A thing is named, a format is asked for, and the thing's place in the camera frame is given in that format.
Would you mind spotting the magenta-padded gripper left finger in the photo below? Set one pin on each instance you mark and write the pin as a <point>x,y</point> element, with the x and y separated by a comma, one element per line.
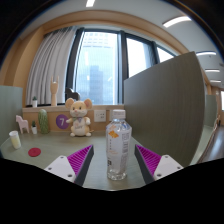
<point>61,165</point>

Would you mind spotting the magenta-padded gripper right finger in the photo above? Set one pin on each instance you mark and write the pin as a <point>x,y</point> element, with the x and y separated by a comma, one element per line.
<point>165,165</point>

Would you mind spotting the clear plastic water bottle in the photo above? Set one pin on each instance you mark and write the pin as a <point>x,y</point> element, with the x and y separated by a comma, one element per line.
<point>118,146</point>

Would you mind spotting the flat round red coaster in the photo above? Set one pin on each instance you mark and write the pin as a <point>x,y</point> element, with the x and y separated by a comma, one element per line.
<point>34,152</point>

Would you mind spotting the round purple number sign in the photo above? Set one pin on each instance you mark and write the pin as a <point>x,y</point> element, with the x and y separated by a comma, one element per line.
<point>61,121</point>

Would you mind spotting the small plant in white pot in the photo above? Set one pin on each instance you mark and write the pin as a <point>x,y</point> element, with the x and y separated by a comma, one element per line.
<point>34,103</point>
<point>34,129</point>

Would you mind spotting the tall green cactus decoration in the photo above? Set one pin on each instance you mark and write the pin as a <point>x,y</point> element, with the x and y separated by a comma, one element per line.
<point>43,121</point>

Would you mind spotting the beige mouse plush toy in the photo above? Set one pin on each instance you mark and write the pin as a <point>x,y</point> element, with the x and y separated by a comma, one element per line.
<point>79,120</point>

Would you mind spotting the white paper cup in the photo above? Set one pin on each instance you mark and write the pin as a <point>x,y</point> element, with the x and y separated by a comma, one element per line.
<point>15,140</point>

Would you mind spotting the wooden window ledge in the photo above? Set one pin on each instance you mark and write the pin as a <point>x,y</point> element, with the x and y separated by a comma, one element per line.
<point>60,109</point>

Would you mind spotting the pink horse figurine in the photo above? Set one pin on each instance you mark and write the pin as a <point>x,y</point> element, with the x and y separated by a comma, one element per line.
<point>22,122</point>

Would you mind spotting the grey desk partition panel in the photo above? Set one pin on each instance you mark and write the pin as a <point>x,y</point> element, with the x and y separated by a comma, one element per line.
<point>166,106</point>
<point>10,110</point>

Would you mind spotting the wooden hand model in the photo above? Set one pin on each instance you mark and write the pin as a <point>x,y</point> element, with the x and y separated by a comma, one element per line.
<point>54,93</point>

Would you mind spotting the light grey curtain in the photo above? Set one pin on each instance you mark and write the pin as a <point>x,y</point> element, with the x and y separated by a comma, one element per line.
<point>50,66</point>

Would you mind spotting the dark-framed window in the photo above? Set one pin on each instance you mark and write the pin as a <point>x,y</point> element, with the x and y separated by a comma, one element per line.
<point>122,66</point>

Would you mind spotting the ceiling lights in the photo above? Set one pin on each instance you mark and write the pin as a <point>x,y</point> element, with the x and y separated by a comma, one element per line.
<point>176,21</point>

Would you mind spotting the white wall socket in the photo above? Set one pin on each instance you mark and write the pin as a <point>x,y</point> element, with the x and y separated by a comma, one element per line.
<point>99,116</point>

